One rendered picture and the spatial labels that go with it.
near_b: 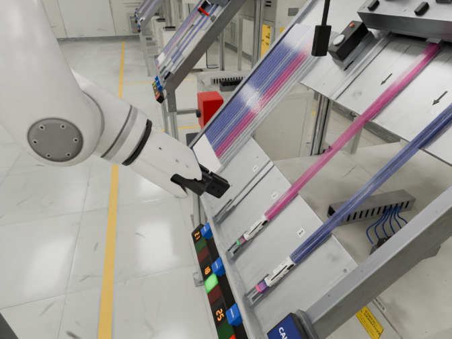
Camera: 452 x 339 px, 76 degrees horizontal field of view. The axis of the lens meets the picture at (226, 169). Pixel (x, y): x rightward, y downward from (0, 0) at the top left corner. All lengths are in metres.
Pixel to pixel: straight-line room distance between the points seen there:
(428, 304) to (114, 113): 0.72
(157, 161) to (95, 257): 1.35
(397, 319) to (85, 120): 0.68
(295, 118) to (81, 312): 1.62
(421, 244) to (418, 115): 0.20
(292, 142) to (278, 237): 1.60
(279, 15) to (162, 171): 1.50
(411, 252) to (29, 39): 0.48
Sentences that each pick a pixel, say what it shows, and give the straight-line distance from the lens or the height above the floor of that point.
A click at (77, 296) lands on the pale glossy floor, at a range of 1.59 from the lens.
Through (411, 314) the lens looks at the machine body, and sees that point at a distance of 0.77.
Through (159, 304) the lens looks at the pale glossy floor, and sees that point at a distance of 1.45.
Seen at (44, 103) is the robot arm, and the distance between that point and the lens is 0.31.
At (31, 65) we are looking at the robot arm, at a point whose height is 1.13.
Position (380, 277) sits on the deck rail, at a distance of 0.46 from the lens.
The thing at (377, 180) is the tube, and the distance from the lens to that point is 0.49.
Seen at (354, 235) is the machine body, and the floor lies 0.62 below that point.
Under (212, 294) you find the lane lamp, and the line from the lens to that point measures 0.66.
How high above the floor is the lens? 1.19
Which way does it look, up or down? 32 degrees down
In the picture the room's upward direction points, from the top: straight up
